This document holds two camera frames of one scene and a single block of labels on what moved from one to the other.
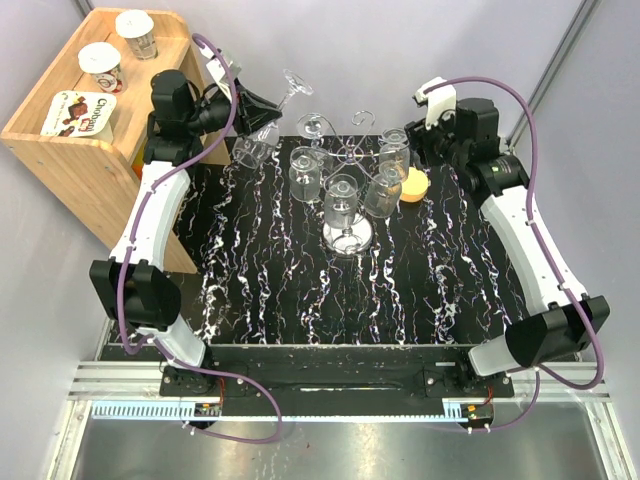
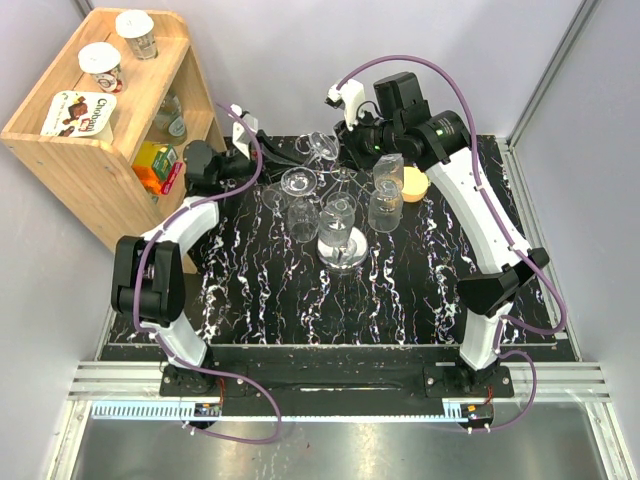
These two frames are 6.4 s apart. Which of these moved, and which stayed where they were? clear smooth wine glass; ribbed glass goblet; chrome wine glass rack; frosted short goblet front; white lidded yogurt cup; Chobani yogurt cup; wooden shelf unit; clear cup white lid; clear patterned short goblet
Moved: clear patterned short goblet; chrome wine glass rack; ribbed glass goblet; clear smooth wine glass; frosted short goblet front
Stayed: white lidded yogurt cup; Chobani yogurt cup; wooden shelf unit; clear cup white lid
